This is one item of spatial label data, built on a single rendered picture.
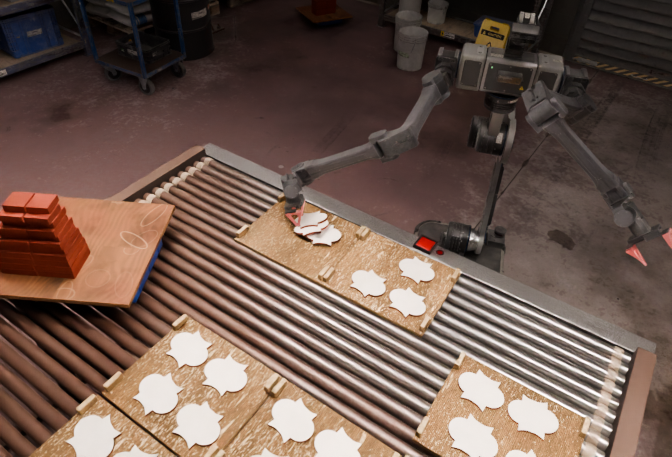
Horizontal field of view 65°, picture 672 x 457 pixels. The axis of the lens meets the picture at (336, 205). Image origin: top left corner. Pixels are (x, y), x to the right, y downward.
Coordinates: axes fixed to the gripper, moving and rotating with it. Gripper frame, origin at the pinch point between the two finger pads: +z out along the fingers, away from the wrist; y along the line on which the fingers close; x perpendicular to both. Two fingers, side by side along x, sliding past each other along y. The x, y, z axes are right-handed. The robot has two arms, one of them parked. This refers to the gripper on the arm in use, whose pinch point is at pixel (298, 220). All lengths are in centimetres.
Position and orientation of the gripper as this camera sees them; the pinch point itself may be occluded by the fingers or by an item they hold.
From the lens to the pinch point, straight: 217.9
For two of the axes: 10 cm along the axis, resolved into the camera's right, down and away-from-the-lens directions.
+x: -9.8, 1.4, 1.7
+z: 2.0, 8.8, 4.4
